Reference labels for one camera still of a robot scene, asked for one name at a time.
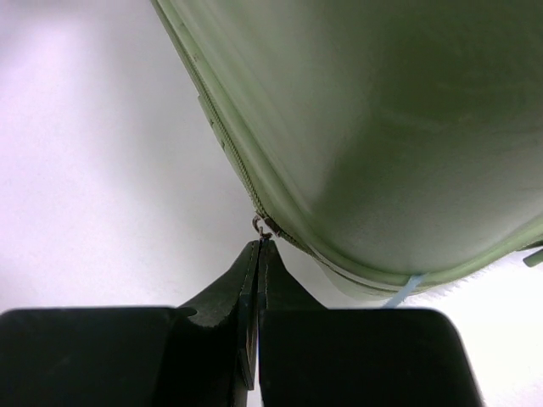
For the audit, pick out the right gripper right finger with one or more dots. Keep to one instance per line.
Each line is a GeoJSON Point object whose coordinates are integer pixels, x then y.
{"type": "Point", "coordinates": [296, 338]}

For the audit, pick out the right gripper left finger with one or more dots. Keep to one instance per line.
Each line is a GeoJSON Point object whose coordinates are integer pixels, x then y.
{"type": "Point", "coordinates": [217, 327]}

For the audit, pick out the metal zipper pull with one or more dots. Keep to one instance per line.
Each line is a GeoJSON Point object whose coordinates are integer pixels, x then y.
{"type": "Point", "coordinates": [265, 227]}

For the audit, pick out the green hard-shell suitcase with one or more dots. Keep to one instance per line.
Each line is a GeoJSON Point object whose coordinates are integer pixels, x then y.
{"type": "Point", "coordinates": [398, 143]}

